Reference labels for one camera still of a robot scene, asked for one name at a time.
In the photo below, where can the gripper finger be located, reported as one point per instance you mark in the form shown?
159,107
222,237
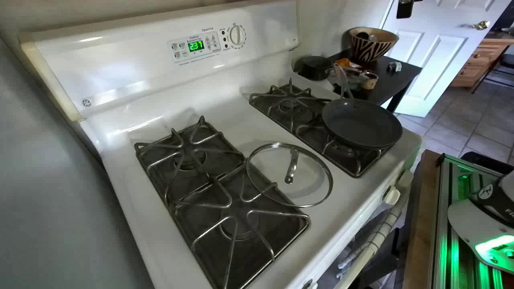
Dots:
404,9

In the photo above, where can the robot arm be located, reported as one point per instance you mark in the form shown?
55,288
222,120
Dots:
478,224

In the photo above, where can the dark grey frying pan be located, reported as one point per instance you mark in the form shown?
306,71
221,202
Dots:
361,122

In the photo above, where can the wooden zebra pattern bowl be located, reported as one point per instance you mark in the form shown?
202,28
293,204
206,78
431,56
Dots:
371,46

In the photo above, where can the small grey block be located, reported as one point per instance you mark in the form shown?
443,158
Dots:
394,67

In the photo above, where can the white panel door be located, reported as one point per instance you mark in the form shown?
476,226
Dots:
437,60

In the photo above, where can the black side table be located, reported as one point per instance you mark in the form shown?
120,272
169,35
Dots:
395,82

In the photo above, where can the small tan jar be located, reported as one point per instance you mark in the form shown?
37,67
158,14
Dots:
369,81

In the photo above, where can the wooden dresser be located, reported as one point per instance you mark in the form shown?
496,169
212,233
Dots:
478,60

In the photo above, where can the clear glass bowl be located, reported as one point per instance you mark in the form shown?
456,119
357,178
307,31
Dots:
348,79

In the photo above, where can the small black pot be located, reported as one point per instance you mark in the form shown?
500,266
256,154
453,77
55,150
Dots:
315,66

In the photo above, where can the stove burner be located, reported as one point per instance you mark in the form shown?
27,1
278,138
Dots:
341,150
241,230
188,160
288,105

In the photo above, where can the small metal stove grate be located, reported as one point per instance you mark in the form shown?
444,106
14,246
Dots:
299,120

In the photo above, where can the white panel dial knob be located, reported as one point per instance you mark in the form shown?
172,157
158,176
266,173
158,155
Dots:
237,35

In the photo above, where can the white stove knob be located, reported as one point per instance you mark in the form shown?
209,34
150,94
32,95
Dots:
308,284
405,179
392,196

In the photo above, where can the white gas stove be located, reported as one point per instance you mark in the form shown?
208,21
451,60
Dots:
241,120

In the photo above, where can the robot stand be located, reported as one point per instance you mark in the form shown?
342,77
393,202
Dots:
421,224

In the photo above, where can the striped white dish towel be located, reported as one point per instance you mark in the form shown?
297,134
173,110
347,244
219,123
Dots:
377,237

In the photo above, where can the large metal stove grate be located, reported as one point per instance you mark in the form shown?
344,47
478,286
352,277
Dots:
209,200

